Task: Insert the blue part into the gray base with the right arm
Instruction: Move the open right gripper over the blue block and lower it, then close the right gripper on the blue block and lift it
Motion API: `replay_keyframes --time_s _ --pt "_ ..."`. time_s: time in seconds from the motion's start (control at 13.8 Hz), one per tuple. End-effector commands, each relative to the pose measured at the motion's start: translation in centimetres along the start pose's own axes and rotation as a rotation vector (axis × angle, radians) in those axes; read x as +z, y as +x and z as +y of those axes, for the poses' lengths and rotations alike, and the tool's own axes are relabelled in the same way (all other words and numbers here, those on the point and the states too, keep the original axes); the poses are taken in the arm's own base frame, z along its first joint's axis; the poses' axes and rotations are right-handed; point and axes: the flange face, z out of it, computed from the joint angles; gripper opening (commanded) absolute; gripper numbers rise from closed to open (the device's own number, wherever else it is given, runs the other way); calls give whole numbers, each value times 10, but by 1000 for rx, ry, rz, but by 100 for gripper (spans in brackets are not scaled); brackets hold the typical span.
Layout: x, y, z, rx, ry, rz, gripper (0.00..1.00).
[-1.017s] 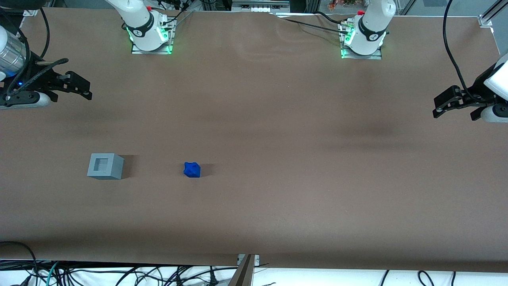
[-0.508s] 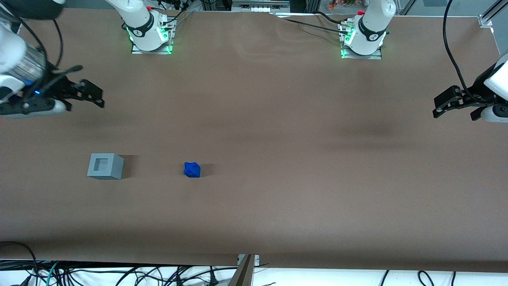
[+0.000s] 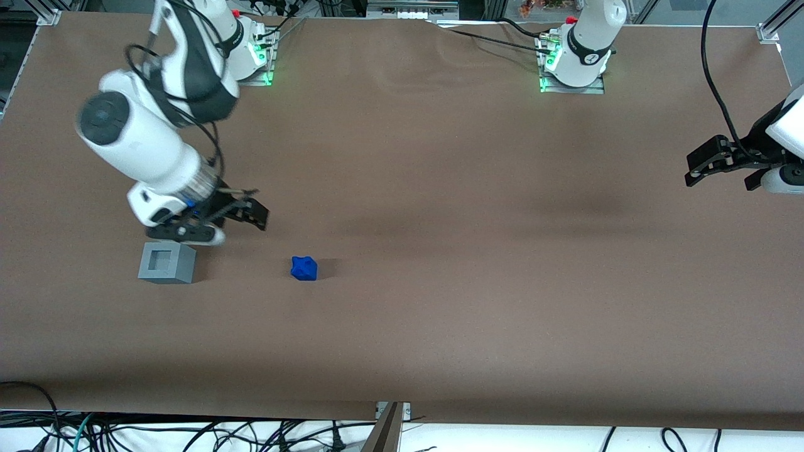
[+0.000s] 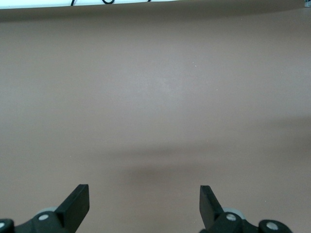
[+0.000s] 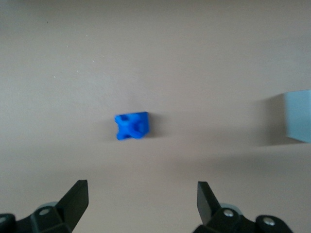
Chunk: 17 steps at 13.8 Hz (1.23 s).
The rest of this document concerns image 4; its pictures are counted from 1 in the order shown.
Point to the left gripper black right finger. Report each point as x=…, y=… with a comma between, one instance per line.
x=210, y=208

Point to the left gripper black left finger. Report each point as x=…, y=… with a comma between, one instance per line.
x=73, y=206

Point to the metal table edge bracket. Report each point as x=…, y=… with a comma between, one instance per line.
x=308, y=3

